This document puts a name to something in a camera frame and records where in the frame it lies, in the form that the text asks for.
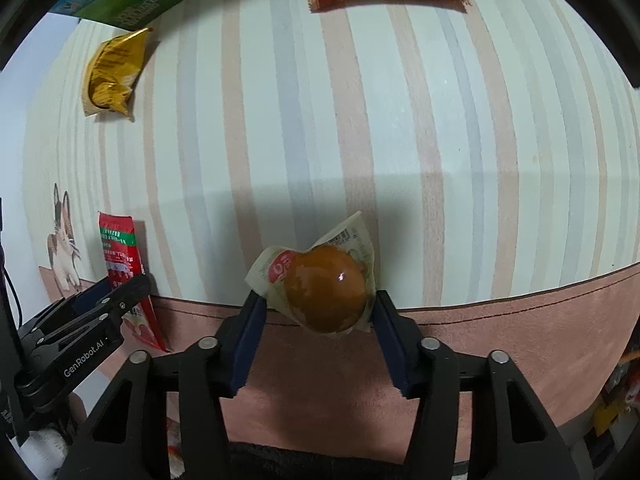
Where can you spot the yellow snack packet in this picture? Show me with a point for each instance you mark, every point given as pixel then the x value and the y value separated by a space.
pixel 112 72

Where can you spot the long red sachet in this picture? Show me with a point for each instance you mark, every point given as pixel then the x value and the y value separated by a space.
pixel 117 245

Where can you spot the person's left forearm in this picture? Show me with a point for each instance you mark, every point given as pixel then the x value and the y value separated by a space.
pixel 75 410

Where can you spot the person's dark fleece clothing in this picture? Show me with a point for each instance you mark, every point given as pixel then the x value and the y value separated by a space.
pixel 310 462

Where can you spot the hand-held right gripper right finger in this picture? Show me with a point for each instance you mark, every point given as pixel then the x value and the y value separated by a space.
pixel 387 340

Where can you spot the braised egg packet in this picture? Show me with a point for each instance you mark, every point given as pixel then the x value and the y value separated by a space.
pixel 325 285

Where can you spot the striped pink tablecloth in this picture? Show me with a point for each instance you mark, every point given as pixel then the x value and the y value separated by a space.
pixel 350 110

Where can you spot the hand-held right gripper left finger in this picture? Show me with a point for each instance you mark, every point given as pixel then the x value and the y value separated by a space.
pixel 250 340

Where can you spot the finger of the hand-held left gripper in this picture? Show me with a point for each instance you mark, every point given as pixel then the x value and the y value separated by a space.
pixel 125 292
pixel 92 292

